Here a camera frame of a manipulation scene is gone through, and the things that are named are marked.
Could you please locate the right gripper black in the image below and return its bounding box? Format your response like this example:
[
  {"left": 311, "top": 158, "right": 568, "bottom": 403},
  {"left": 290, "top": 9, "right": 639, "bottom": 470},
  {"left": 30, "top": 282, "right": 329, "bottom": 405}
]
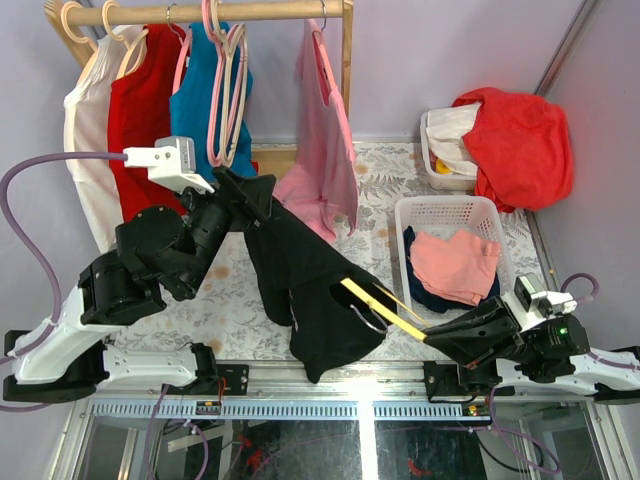
[{"left": 417, "top": 295, "right": 538, "bottom": 369}]

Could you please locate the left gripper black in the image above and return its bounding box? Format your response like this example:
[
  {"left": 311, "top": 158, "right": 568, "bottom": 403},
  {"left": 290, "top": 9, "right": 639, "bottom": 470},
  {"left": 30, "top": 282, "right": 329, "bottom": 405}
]
[{"left": 175, "top": 165, "right": 277, "bottom": 295}]

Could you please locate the yellow hanger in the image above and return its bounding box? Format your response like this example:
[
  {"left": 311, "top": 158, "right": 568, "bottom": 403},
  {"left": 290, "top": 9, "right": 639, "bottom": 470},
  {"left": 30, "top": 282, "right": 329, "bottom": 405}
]
[{"left": 340, "top": 278, "right": 427, "bottom": 342}]

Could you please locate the black t shirt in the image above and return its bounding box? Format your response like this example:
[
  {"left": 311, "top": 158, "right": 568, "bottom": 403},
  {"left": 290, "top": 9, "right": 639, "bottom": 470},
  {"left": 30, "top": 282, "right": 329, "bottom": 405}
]
[{"left": 244, "top": 198, "right": 397, "bottom": 384}]

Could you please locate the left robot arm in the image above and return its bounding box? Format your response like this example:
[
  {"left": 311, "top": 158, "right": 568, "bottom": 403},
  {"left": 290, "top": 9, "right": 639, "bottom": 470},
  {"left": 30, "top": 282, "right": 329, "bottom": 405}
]
[{"left": 3, "top": 167, "right": 276, "bottom": 404}]

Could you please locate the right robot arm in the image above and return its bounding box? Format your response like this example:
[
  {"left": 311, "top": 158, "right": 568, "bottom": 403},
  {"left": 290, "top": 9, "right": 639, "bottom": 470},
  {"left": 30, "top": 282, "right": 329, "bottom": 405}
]
[{"left": 423, "top": 297, "right": 639, "bottom": 405}]

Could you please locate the navy blue folded shirt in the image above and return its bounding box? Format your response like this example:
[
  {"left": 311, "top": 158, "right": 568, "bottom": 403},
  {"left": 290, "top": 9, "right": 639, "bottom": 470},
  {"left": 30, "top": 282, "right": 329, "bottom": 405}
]
[{"left": 403, "top": 226, "right": 474, "bottom": 314}]

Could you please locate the pink t shirt on hanger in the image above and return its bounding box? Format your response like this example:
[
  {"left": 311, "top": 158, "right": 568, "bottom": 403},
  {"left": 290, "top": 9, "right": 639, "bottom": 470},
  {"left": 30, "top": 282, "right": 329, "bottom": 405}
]
[{"left": 274, "top": 19, "right": 359, "bottom": 243}]

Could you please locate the salmon pink folded shirt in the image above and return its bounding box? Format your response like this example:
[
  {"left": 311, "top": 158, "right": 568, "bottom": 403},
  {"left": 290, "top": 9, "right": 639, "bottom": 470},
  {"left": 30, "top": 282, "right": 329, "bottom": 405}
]
[{"left": 408, "top": 230, "right": 501, "bottom": 306}]

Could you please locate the blue t shirt on hanger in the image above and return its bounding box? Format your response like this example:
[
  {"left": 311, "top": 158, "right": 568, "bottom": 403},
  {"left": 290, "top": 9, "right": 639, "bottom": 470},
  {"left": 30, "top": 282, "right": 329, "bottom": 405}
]
[{"left": 170, "top": 23, "right": 257, "bottom": 182}]

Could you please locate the pink empty hanger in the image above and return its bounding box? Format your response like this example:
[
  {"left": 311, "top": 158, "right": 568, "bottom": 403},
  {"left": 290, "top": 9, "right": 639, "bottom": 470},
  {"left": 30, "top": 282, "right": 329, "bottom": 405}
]
[{"left": 201, "top": 1, "right": 234, "bottom": 167}]

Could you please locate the red t shirt on hanger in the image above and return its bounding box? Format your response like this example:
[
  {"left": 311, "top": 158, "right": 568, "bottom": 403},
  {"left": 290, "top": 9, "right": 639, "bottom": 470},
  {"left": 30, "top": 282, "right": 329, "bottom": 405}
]
[{"left": 107, "top": 24, "right": 185, "bottom": 221}]

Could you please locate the beige empty hanger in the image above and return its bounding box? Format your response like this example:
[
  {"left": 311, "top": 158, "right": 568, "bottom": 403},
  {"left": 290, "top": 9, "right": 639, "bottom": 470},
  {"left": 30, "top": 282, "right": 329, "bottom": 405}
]
[{"left": 218, "top": 24, "right": 248, "bottom": 167}]

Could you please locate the white t shirt on hanger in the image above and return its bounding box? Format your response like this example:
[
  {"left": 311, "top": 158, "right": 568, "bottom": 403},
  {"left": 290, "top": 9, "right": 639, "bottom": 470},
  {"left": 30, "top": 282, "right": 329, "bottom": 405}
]
[{"left": 63, "top": 36, "right": 126, "bottom": 253}]

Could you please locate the peach hanger far left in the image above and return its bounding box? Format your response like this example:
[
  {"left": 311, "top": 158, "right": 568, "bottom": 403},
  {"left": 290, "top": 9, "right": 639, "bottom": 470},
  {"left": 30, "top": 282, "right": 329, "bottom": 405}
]
[{"left": 61, "top": 1, "right": 98, "bottom": 53}]

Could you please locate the white laundry basket front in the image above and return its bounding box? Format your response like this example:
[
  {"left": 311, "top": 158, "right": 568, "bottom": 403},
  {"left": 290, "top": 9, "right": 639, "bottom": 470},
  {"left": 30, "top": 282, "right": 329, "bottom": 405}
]
[{"left": 395, "top": 195, "right": 516, "bottom": 328}]

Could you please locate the white laundry basket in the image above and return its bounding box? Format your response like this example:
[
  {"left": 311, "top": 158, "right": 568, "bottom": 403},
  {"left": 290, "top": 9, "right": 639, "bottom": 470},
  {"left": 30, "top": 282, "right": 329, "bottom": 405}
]
[
  {"left": 395, "top": 195, "right": 516, "bottom": 328},
  {"left": 420, "top": 112, "right": 476, "bottom": 192}
]

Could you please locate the white laundry basket back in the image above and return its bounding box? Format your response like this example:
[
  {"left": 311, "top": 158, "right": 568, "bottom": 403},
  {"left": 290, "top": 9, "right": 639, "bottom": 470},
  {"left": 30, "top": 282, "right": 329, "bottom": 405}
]
[{"left": 420, "top": 112, "right": 476, "bottom": 192}]

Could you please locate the yellow item in back basket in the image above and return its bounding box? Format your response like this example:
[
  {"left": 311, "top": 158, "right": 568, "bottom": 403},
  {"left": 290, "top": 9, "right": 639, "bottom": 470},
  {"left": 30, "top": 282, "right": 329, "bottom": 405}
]
[{"left": 435, "top": 159, "right": 453, "bottom": 175}]

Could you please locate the red orange cloth on basket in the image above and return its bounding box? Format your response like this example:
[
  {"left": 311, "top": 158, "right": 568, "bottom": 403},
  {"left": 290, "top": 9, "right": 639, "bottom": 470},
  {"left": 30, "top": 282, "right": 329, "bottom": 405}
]
[{"left": 452, "top": 87, "right": 575, "bottom": 213}]

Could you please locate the white cloth in back basket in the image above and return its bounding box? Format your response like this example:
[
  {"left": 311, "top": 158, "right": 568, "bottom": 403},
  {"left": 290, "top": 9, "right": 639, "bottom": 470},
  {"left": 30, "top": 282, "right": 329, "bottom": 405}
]
[{"left": 426, "top": 102, "right": 481, "bottom": 177}]

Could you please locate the wooden clothes rack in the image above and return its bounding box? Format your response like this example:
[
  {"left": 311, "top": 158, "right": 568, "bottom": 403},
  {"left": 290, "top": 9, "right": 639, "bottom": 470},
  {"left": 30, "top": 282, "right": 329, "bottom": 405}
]
[{"left": 44, "top": 1, "right": 354, "bottom": 177}]

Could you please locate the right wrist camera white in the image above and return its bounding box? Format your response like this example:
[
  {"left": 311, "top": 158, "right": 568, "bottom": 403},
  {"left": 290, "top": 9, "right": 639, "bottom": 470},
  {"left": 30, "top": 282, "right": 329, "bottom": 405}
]
[{"left": 501, "top": 273, "right": 578, "bottom": 332}]

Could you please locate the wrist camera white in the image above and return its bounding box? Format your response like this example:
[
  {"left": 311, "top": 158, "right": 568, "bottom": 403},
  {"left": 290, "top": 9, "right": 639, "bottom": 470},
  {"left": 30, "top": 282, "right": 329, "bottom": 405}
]
[
  {"left": 501, "top": 273, "right": 578, "bottom": 332},
  {"left": 123, "top": 136, "right": 214, "bottom": 194}
]

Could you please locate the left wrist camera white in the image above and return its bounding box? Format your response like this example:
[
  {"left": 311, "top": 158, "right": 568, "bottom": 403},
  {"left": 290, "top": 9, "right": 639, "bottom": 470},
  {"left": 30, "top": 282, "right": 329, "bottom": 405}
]
[{"left": 123, "top": 136, "right": 214, "bottom": 194}]

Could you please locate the aluminium rail frame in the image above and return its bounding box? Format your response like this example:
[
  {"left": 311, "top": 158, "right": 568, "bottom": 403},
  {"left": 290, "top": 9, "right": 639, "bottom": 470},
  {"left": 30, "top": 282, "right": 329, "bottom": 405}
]
[{"left": 69, "top": 357, "right": 615, "bottom": 421}]

